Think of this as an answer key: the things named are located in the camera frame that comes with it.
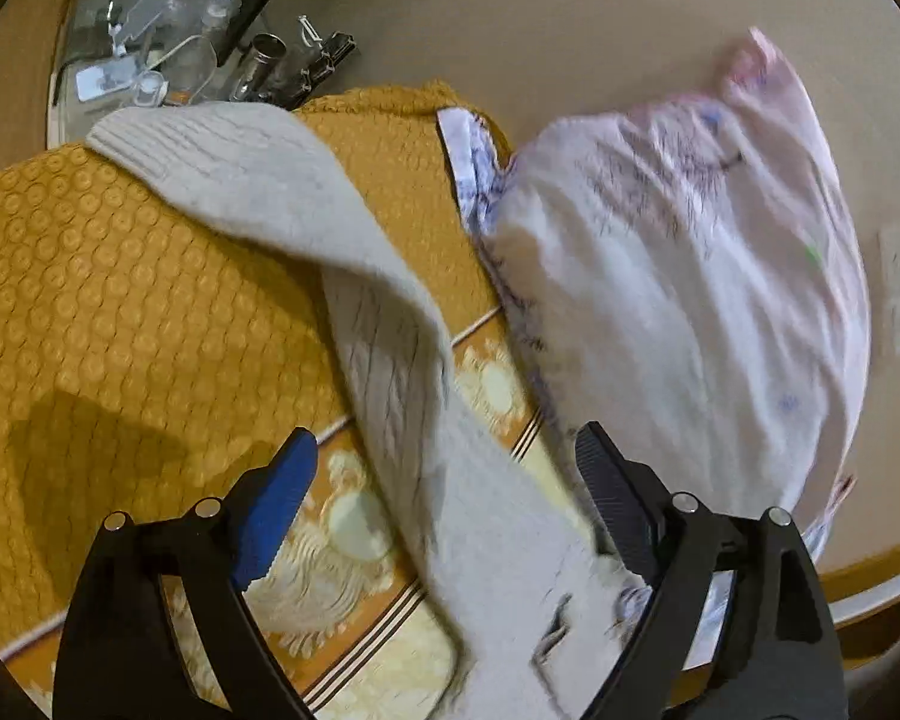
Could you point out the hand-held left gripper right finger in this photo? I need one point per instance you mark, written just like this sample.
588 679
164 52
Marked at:
611 495

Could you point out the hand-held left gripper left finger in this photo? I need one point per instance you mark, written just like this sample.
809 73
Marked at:
281 499

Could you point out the tree print pillow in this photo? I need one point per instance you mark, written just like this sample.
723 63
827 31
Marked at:
645 277

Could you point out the yellow patterned bed sheet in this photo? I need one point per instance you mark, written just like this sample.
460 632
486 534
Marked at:
120 277

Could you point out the metal cylinder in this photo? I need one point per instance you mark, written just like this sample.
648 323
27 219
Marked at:
259 64

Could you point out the clear glass cup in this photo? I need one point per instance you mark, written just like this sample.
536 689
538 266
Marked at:
191 67

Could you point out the black clip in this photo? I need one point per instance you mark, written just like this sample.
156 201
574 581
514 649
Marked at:
330 56

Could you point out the wooden bed frame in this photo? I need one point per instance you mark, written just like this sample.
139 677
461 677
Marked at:
877 583

